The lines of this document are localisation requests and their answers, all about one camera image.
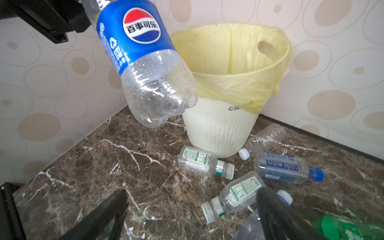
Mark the green bottle yellow cap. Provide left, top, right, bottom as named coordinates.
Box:
left=311, top=215, right=384, bottom=240

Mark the clear crushed bottle white cap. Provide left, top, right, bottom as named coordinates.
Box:
left=238, top=124, right=286, bottom=161

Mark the white plastic waste bin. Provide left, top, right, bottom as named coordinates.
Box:
left=182, top=98, right=259, bottom=158

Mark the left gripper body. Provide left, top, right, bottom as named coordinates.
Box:
left=1, top=0, right=91, bottom=44

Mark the soda water bottle blue cap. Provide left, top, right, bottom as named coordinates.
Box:
left=253, top=153, right=324, bottom=185

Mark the clear bottle pale green cap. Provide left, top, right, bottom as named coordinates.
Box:
left=202, top=171, right=266, bottom=224

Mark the clear bottle green ring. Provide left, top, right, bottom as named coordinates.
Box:
left=177, top=145, right=236, bottom=181

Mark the clear bottle purple label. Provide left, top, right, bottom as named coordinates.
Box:
left=233, top=190, right=293, bottom=240

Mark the yellow bin liner bag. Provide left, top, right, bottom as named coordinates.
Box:
left=172, top=23, right=293, bottom=114

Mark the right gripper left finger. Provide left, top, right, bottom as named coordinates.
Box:
left=61, top=189, right=129, bottom=240

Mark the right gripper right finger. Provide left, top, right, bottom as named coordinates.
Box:
left=257, top=187, right=326, bottom=240

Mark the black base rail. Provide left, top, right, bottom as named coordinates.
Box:
left=1, top=183, right=27, bottom=240

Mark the Pepsi bottle blue cap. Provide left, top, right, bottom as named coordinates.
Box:
left=82, top=1, right=198, bottom=128

